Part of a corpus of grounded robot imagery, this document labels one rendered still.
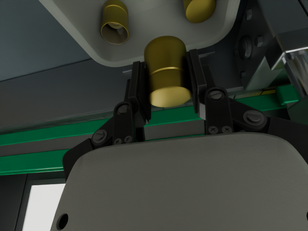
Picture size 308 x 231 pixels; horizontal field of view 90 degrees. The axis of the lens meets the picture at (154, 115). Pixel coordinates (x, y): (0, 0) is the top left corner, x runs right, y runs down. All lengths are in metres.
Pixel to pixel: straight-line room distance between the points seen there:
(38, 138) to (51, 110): 0.06
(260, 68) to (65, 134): 0.32
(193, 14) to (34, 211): 0.60
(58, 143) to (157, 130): 0.19
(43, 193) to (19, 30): 0.42
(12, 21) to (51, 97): 0.13
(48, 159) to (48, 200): 0.24
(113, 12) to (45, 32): 0.15
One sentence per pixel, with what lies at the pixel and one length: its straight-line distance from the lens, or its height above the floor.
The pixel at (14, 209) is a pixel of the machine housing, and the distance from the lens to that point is 0.71.
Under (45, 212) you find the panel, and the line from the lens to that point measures 0.58.
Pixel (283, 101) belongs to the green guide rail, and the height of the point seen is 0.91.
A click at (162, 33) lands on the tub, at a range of 0.23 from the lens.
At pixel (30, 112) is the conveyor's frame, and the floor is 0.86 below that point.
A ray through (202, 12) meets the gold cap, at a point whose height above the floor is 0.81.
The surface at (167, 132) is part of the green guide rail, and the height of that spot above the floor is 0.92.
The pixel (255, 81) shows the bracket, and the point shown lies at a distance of 0.23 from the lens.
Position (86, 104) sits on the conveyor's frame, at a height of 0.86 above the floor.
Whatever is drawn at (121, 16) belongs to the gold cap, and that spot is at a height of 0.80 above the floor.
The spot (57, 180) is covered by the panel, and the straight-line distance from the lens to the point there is 0.56.
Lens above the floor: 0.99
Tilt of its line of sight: 21 degrees down
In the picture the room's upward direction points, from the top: 177 degrees clockwise
